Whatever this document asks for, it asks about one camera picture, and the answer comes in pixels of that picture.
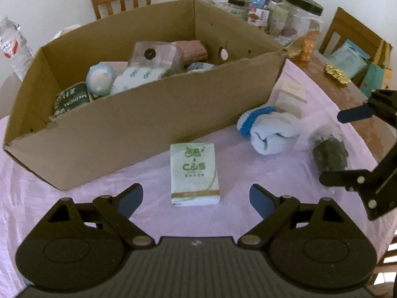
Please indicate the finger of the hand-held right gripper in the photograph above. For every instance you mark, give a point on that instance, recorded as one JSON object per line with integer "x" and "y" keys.
{"x": 353, "y": 115}
{"x": 341, "y": 178}

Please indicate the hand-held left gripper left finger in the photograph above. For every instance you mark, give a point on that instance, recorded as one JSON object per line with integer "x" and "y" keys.
{"x": 133, "y": 195}

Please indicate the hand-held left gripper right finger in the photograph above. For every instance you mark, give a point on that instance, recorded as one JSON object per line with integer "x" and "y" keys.
{"x": 259, "y": 198}

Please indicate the clear bag dried green herbs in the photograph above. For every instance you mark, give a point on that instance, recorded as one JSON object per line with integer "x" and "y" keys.
{"x": 330, "y": 152}

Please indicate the white green tissue pack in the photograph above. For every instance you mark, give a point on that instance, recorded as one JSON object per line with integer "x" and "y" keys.
{"x": 194, "y": 177}

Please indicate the large cardboard box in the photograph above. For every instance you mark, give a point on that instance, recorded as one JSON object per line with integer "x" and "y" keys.
{"x": 139, "y": 130}

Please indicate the dark green medical pack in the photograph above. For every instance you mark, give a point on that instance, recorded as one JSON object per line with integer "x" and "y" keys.
{"x": 71, "y": 99}

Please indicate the white blue ball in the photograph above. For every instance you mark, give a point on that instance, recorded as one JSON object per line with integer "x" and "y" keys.
{"x": 99, "y": 79}

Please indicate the clear bag with black dot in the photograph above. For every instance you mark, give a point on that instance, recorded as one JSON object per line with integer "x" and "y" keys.
{"x": 161, "y": 54}

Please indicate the teal box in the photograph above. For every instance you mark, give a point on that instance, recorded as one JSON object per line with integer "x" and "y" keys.
{"x": 377, "y": 77}

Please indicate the pale teal bag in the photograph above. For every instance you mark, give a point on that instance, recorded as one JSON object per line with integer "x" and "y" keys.
{"x": 349, "y": 57}

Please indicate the small cream box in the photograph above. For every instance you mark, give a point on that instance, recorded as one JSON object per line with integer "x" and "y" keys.
{"x": 291, "y": 99}

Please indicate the light blue rolled sock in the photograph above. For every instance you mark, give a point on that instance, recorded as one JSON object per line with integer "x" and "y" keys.
{"x": 273, "y": 133}

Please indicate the orange snack pack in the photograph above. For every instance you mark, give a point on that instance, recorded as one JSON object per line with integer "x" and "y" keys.
{"x": 310, "y": 46}

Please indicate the clear jar black lid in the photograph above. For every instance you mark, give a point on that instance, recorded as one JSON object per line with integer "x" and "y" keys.
{"x": 297, "y": 18}

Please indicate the white green-print pouch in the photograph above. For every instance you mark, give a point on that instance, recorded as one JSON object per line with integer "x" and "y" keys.
{"x": 136, "y": 77}

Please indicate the red label snack pack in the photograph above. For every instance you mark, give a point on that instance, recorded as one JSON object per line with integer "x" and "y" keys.
{"x": 259, "y": 17}

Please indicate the small jar dark lid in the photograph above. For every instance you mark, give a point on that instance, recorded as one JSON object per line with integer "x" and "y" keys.
{"x": 237, "y": 6}

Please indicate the white tissue bundle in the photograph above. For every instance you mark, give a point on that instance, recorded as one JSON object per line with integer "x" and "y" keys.
{"x": 66, "y": 31}

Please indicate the clear plastic water bottle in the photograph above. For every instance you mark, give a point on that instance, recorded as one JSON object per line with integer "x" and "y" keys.
{"x": 15, "y": 52}

